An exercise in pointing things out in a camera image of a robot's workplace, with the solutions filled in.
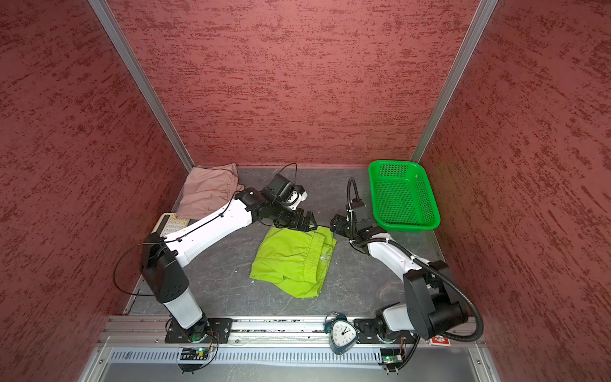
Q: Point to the green plastic basket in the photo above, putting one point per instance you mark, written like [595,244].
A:
[402,197]

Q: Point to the right circuit board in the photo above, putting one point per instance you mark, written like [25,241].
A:
[391,357]

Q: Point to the left aluminium corner post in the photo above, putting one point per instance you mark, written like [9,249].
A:
[108,21]

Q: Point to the pink shorts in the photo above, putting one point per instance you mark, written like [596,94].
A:
[207,190]

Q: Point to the red card packet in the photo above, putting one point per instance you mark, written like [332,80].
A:
[439,341]

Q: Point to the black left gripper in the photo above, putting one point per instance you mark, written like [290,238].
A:
[295,224]

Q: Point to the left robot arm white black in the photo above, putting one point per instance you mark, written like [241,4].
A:
[164,258]

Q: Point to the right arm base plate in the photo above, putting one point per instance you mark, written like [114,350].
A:
[371,332]

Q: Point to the left circuit board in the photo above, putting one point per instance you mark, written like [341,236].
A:
[198,355]

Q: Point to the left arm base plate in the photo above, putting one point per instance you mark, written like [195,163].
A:
[205,330]

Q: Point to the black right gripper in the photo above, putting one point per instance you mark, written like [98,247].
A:
[336,226]

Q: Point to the lime green shorts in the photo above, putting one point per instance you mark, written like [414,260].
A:
[296,262]

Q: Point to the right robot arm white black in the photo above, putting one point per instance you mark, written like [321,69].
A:
[433,305]

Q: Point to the circuit board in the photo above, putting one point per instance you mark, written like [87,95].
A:
[198,355]
[391,357]

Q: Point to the teal alarm clock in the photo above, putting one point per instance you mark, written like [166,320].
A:
[342,334]

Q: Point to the right aluminium corner post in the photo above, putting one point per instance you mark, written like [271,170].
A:
[473,35]

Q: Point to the aluminium front rail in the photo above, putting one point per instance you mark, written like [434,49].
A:
[235,332]

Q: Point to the cream yellow calculator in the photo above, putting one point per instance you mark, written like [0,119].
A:
[170,223]

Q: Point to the aluminium corner post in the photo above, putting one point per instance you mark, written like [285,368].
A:
[473,35]
[108,21]

